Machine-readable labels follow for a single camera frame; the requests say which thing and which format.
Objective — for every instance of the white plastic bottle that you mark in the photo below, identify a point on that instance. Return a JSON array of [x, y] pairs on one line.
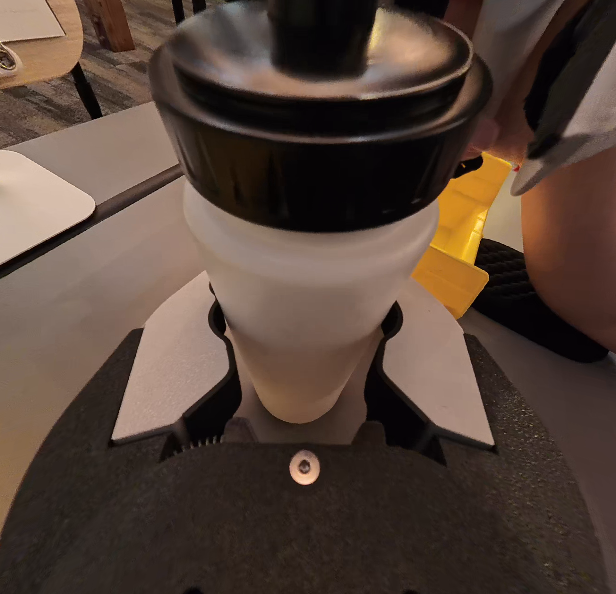
[[308, 315]]

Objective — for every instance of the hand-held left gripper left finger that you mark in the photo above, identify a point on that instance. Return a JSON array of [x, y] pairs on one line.
[[173, 373]]

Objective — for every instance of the black textured pad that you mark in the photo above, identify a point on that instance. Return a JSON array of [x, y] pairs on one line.
[[520, 301]]

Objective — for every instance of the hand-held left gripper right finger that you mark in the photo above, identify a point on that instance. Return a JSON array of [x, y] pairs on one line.
[[438, 373]]

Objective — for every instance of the person's right forearm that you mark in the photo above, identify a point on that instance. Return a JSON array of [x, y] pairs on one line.
[[573, 257]]

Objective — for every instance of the wooden furniture leg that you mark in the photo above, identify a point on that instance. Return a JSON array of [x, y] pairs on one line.
[[106, 12]]

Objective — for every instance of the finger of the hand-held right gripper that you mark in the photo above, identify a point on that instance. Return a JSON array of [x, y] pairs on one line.
[[577, 147]]

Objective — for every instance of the black bottle lid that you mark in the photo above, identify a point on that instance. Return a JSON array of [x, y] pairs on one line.
[[318, 151]]

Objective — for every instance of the person's right hand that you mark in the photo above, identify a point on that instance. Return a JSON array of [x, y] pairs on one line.
[[500, 142]]

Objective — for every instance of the yellow plastic bin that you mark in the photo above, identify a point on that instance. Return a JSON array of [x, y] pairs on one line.
[[462, 257]]

